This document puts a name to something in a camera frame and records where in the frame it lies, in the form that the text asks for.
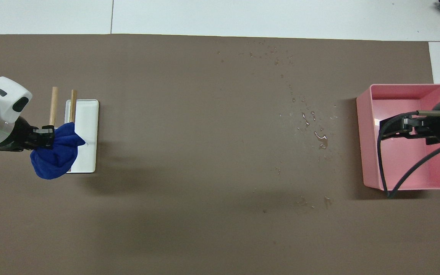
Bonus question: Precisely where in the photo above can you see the wooden rack rod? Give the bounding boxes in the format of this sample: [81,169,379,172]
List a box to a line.
[70,90,78,123]
[49,87,59,126]

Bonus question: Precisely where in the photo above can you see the blue towel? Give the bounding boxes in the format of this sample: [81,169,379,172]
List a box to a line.
[30,122,86,180]

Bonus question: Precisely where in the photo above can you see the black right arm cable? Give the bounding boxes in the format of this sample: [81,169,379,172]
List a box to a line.
[377,110,440,198]

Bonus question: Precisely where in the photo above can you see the pink plastic bin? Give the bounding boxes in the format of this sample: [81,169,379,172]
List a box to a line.
[356,84,440,191]

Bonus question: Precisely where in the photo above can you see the brown table mat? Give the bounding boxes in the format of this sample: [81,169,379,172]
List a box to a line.
[0,34,440,275]

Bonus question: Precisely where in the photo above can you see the white rack base tray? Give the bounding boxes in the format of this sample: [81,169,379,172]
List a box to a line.
[65,99,99,173]

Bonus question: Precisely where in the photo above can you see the spilled water droplets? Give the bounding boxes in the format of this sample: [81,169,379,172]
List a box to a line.
[216,38,339,214]

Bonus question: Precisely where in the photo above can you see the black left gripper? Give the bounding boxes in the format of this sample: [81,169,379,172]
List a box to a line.
[0,116,55,152]

